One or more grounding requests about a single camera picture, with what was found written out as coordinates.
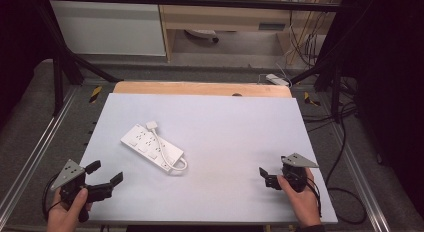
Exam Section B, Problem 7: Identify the white power strip cable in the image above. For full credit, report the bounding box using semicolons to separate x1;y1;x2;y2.
151;128;189;172

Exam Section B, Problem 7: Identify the white floor power strip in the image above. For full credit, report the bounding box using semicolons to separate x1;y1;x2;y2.
265;73;290;87

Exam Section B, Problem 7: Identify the person's left hand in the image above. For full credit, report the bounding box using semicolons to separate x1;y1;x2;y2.
46;187;93;232

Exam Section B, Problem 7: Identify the black floor cable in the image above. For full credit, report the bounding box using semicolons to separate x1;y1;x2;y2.
301;101;369;226

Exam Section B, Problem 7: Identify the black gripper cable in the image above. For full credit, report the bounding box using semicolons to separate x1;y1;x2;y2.
304;176;324;218
41;173;63;222

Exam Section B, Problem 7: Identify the black metal frame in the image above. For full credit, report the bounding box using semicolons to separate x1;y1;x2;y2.
36;0;378;124

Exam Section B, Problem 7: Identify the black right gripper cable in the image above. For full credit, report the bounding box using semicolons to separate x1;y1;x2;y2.
304;176;324;218

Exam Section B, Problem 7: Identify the wooden table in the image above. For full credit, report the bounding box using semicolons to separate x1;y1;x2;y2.
113;80;293;99

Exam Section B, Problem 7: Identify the dark curtain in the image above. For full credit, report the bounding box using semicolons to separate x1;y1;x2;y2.
0;0;51;126
343;0;424;220

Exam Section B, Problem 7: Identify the thin white floor cable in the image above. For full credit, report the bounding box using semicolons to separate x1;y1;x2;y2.
257;62;294;85

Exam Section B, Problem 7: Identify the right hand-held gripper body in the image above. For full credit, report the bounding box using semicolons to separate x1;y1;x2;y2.
266;152;320;194

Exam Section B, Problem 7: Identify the chair base with caster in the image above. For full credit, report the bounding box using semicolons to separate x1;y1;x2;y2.
184;28;220;44

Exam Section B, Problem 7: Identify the bundle of hanging cables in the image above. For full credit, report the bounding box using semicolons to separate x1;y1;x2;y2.
288;1;331;68

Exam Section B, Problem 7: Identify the aluminium floor rail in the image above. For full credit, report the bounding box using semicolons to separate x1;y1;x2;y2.
0;86;79;213
328;118;393;232

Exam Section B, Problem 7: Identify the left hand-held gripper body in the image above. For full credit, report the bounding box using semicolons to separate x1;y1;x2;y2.
50;159;114;224

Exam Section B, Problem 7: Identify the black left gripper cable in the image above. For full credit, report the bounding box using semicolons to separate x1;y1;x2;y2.
41;173;63;222

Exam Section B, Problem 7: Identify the person's right hand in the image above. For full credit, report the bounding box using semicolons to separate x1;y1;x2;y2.
277;167;323;229

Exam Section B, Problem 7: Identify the white cabinet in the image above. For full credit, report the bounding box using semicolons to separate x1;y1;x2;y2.
49;0;167;57

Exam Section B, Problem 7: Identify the wooden desk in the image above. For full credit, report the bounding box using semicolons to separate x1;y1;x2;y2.
156;0;346;63

